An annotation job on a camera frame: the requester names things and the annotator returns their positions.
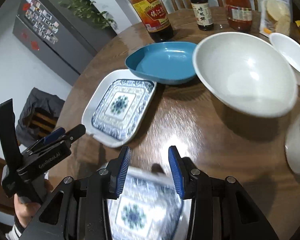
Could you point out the grey refrigerator with magnets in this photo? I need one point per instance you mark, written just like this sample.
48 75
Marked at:
61 40

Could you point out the large white bowl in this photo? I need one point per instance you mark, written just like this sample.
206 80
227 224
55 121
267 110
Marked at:
246 73

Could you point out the small white bowl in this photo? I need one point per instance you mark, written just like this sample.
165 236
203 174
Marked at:
289 49

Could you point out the blue patterned square plate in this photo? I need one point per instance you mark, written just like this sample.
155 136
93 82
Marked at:
148 207

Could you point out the wooden chair with dark jacket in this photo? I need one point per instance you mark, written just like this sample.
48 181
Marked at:
38 117

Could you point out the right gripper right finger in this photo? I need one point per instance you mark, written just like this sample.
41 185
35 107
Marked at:
179 172

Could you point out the person's left hand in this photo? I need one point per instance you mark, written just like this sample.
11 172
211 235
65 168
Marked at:
24 212

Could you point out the bag of round flatbreads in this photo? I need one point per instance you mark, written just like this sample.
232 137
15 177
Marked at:
275 16

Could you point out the small dark soy bottle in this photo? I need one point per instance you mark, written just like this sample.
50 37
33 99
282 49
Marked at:
202 14

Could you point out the white square plate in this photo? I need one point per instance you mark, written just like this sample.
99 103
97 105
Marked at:
95 100

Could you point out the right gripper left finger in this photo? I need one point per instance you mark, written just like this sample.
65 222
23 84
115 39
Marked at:
118 169

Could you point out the orange sauce bottle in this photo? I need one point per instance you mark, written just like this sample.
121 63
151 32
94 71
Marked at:
239 14

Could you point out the blue oval dish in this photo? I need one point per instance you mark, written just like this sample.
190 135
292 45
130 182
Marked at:
168 63

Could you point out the vinegar bottle yellow red label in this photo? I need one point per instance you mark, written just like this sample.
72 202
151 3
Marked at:
154 18

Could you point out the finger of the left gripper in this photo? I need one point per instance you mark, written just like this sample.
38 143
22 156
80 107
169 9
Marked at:
54 135
75 133

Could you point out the green trailing plant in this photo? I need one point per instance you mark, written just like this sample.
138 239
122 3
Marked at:
85 10

